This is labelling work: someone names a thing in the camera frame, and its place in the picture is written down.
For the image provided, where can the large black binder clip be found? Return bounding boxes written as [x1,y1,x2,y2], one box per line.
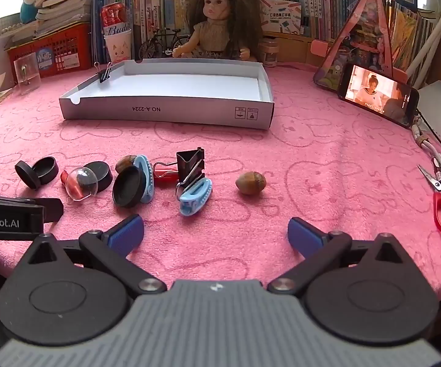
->
[175,147,206,194]

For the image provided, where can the smartphone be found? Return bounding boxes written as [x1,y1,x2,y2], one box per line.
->
[337,63,420,128]

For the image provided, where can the pink house-shaped case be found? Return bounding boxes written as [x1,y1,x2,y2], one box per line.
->
[314,0,410,92]

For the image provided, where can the small black binder clip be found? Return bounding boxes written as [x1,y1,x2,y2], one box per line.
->
[94,61,115,84]

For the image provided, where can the blue and white plush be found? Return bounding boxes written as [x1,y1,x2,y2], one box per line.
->
[19,0,44,24]

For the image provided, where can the row of upright books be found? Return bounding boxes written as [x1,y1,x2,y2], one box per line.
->
[92,0,440,65]

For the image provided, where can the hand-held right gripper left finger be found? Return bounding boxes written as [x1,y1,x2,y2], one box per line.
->
[16,214,168,296]

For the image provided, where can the pink bunny-print cloth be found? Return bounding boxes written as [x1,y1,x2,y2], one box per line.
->
[0,59,441,302]

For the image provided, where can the light blue plastic clip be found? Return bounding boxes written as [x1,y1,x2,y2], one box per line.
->
[178,177,213,217]
[132,155,155,205]

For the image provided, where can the white cable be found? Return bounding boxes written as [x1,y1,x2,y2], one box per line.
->
[411,120,441,194]

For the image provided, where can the small lidded jar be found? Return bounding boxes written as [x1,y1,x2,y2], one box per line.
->
[260,38,280,67]

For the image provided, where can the red-handled scissors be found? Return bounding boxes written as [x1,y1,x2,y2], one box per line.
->
[417,158,441,242]

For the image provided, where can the black model bicycle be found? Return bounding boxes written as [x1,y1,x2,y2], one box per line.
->
[138,28,192,62]

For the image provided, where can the brown nut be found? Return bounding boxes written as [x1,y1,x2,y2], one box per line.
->
[115,155,139,174]
[236,171,267,195]

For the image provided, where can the red binder clip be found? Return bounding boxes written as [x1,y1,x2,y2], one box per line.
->
[152,161,180,185]

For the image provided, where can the white cardboard tray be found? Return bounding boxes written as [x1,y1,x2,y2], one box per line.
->
[59,59,275,131]

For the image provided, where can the black round cap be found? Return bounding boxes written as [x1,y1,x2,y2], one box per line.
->
[31,157,59,185]
[15,160,41,191]
[84,161,113,192]
[112,165,147,209]

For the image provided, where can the white plastic pipe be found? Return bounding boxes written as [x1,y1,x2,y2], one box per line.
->
[406,0,441,81]

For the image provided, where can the red beer can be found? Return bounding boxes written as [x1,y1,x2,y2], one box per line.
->
[100,2,131,38]

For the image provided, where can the stack of books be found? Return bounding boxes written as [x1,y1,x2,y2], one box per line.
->
[33,0,93,37]

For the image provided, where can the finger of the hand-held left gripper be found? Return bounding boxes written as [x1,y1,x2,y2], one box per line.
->
[25,198,64,223]

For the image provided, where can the long-haired doll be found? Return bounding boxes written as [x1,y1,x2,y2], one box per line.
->
[172,0,263,62]

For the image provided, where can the glass mug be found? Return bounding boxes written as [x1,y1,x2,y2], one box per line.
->
[13,51,41,95]

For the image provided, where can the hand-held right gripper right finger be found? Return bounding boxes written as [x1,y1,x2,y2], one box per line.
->
[267,217,425,296]

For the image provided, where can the white printed carton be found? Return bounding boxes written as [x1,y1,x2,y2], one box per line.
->
[259,0,302,36]

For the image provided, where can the white paper cup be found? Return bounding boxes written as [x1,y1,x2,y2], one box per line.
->
[104,28,133,64]

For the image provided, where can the wooden drawer unit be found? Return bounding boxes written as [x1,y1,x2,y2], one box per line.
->
[262,31,337,64]

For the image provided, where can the red plastic crate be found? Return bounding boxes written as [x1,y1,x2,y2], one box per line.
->
[4,23,93,79]

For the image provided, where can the clear plastic dome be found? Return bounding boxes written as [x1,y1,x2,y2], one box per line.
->
[66,167,99,202]

